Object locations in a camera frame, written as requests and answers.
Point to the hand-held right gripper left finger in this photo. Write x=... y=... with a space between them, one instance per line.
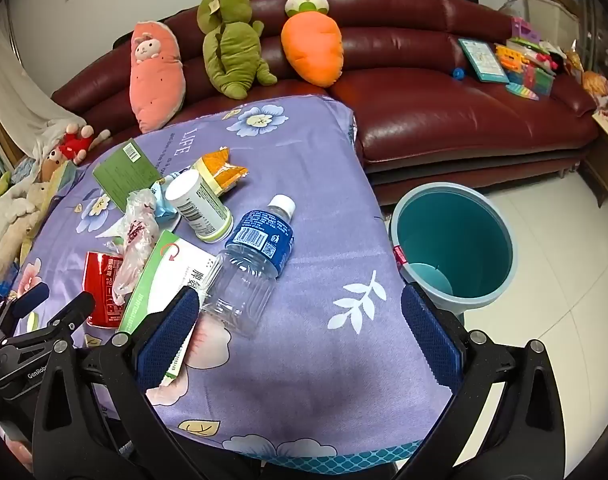
x=169 y=330

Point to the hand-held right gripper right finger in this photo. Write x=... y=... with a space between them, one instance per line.
x=429 y=335

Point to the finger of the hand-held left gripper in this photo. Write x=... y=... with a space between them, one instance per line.
x=71 y=310
x=31 y=297

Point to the white and green box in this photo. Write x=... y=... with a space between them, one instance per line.
x=176 y=265

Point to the teal waste bin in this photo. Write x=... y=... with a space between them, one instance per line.
x=449 y=230

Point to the orange snack packet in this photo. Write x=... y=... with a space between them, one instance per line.
x=219 y=167

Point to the red drink can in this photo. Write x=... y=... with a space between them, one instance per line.
x=101 y=290

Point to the beige plush toy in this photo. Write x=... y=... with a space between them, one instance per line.
x=9 y=225

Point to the crumpled clear plastic wrapper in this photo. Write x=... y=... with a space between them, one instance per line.
x=134 y=240

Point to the clear plastic bottle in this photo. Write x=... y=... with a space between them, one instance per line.
x=249 y=260

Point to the blue wrapper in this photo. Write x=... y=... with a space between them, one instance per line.
x=163 y=210

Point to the white plastic drink cup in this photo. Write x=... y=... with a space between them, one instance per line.
x=196 y=205

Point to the green card box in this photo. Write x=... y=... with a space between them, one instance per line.
x=129 y=172

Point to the red plush toy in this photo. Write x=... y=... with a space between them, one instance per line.
x=76 y=145

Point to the purple floral tablecloth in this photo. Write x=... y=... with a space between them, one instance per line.
x=309 y=210

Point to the white cloth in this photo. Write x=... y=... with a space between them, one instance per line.
x=14 y=90

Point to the dark red leather sofa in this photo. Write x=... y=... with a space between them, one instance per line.
x=434 y=110

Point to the pink plush pillow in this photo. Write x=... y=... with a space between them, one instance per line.
x=154 y=85

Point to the wooden cabinet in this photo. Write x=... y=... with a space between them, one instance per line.
x=604 y=170

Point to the rainbow fidget mat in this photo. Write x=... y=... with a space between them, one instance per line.
x=521 y=92

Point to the small blue ball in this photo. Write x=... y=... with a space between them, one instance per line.
x=458 y=74

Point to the teal picture book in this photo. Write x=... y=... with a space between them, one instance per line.
x=481 y=60

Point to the green plush turtle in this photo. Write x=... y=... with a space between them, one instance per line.
x=234 y=50

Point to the orange plastic toy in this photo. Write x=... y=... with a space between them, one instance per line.
x=509 y=57

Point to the orange stuffed toy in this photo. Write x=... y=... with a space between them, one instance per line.
x=596 y=84

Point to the orange carrot plush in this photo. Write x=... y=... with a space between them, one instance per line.
x=311 y=45

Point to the pink plastic toy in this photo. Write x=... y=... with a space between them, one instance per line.
x=524 y=30

